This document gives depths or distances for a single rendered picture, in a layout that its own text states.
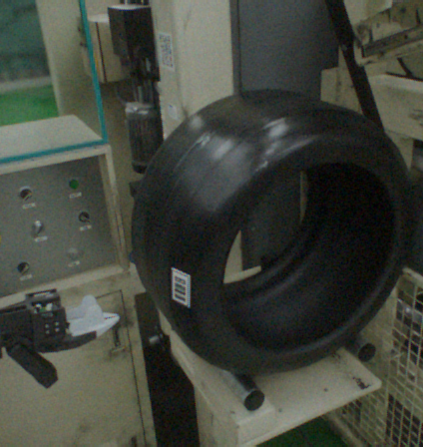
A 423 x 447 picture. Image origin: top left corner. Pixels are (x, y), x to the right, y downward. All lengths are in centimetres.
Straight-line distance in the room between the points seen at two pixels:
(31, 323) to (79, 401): 85
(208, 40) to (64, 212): 61
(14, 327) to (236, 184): 43
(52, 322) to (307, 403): 59
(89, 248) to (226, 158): 77
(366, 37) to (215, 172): 55
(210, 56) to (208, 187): 40
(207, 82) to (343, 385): 74
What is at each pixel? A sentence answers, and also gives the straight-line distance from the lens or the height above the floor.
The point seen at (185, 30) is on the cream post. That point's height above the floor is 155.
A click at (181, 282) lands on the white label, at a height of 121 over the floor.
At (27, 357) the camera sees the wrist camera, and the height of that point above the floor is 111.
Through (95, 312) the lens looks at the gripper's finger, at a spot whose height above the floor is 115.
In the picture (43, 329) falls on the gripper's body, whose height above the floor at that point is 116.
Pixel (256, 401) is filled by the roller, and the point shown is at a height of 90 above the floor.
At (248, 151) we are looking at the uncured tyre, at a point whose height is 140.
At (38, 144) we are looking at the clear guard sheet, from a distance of 142.
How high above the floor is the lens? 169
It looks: 27 degrees down
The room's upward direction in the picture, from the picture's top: 4 degrees counter-clockwise
